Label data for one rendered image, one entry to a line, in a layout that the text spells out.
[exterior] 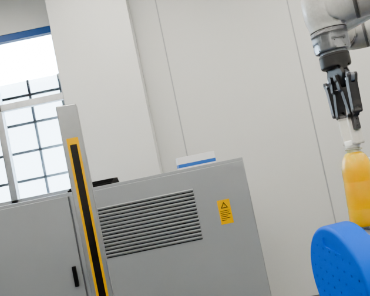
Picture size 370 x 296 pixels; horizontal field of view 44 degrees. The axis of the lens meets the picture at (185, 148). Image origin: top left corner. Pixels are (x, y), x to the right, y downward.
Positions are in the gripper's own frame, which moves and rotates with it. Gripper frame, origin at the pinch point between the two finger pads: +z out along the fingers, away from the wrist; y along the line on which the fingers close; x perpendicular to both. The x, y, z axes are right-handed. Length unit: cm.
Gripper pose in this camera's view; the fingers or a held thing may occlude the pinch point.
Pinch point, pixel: (350, 131)
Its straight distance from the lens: 121.6
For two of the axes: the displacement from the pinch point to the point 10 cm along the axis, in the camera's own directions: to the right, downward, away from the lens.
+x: 9.7, -1.9, 1.7
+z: 2.0, 9.8, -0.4
